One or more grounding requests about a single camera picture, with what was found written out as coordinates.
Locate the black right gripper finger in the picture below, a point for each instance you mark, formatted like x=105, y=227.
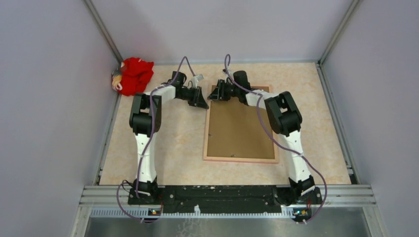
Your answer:
x=218, y=94
x=220, y=87

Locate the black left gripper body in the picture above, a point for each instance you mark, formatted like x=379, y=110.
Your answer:
x=188, y=94

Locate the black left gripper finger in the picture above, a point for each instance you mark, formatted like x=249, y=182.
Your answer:
x=199, y=95
x=199, y=104

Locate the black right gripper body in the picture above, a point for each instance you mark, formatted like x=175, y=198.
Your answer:
x=231, y=91

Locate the brown frame backing board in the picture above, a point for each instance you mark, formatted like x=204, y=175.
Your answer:
x=239, y=130

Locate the pink wooden picture frame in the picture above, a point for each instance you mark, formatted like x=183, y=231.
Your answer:
x=239, y=161

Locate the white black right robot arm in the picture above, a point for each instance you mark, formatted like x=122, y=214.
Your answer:
x=284, y=129

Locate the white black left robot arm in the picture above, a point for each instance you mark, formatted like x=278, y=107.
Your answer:
x=146, y=118

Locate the red crumpled cloth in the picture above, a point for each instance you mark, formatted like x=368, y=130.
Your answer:
x=132, y=76

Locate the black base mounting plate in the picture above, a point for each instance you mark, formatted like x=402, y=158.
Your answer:
x=247, y=199

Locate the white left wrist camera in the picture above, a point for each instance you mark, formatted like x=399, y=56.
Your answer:
x=195, y=80

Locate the aluminium front rail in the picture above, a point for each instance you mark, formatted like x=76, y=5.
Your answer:
x=112, y=201

